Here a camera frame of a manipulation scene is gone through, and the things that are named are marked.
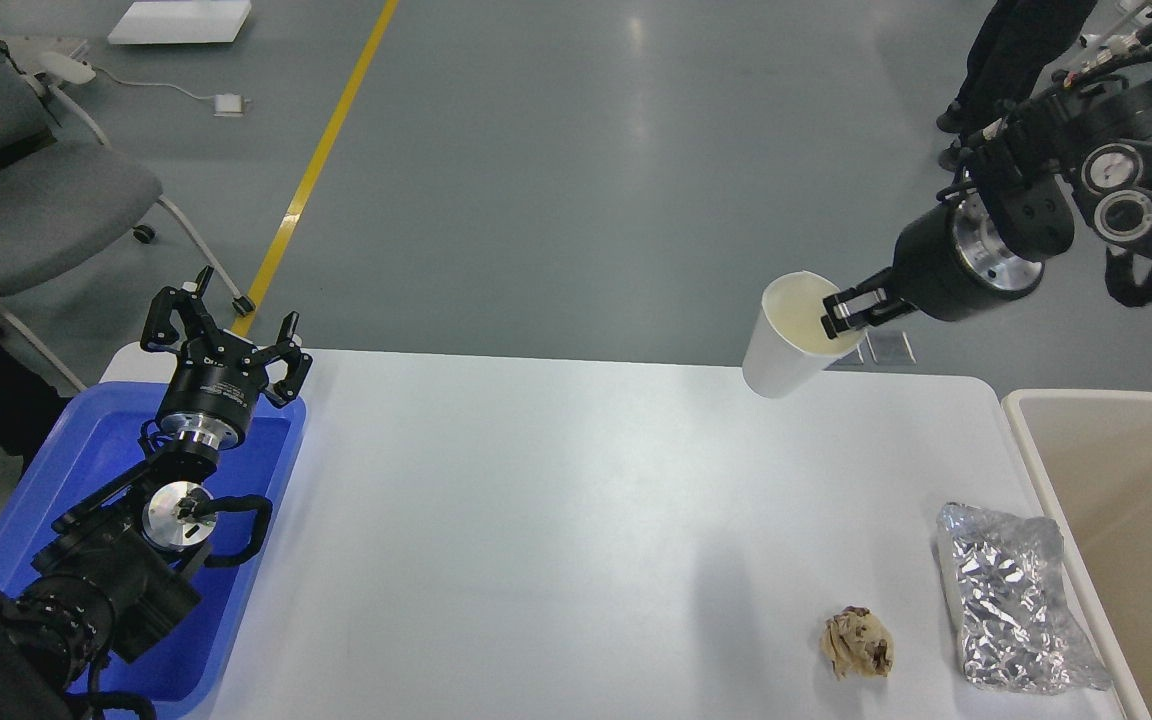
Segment grey office chair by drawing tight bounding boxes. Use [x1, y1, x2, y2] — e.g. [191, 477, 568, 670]
[0, 0, 257, 391]

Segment white flat box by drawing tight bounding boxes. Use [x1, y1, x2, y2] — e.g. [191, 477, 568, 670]
[106, 1, 252, 46]

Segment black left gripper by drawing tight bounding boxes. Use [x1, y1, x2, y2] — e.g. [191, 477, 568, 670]
[141, 266, 314, 450]

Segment white power adapter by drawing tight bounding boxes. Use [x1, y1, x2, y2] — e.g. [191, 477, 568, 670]
[91, 65, 250, 118]

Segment right metal floor plate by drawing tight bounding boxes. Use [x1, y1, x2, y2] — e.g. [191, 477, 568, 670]
[865, 331, 918, 366]

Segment crumpled brown paper ball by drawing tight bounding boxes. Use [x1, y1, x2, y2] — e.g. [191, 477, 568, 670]
[819, 606, 893, 680]

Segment blue plastic tray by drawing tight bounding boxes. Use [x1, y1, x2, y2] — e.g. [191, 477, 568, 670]
[0, 382, 306, 719]

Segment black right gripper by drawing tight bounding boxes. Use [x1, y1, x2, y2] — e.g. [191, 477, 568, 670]
[820, 195, 1044, 340]

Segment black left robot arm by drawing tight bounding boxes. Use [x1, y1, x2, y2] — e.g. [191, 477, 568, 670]
[0, 266, 314, 719]

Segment beige plastic bin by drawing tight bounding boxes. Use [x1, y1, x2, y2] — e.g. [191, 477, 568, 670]
[1002, 389, 1152, 719]

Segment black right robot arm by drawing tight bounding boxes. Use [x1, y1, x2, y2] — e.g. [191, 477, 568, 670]
[820, 23, 1152, 338]

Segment white paper cup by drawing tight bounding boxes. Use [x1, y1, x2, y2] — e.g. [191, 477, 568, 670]
[742, 272, 867, 397]

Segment crumpled silver foil bag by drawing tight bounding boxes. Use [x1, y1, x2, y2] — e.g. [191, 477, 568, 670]
[934, 502, 1114, 694]

